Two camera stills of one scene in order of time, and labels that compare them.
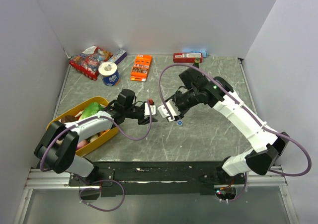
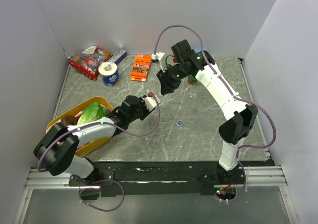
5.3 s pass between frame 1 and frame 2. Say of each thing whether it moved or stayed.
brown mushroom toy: stayed
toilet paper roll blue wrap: stayed
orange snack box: stayed
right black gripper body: moved
